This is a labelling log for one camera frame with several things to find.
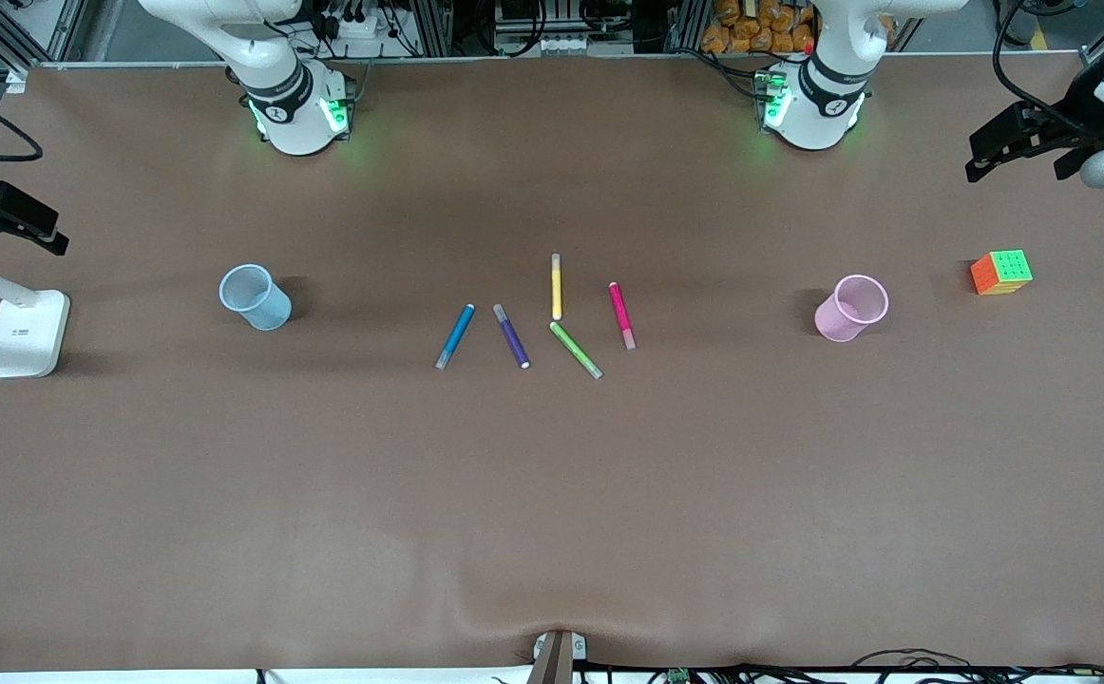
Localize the pink marker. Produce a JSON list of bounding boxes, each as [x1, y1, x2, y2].
[[607, 281, 638, 352]]

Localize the blue marker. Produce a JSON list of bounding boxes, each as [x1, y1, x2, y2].
[[434, 303, 477, 371]]

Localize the multicoloured puzzle cube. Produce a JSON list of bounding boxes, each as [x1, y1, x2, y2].
[[969, 249, 1035, 297]]

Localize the pink mesh cup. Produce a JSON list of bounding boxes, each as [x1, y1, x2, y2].
[[813, 274, 891, 344]]

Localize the light blue mesh cup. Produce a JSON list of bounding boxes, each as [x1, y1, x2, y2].
[[219, 264, 294, 333]]

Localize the orange snack bag pile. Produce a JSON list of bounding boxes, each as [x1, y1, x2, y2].
[[699, 0, 819, 55]]

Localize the white power strip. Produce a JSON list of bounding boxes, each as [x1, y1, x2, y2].
[[322, 11, 393, 41]]

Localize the green marker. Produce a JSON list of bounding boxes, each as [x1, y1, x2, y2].
[[548, 321, 604, 381]]

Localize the purple marker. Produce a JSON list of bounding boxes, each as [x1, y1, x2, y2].
[[492, 303, 532, 371]]

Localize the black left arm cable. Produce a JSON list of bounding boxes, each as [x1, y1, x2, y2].
[[992, 0, 1090, 120]]

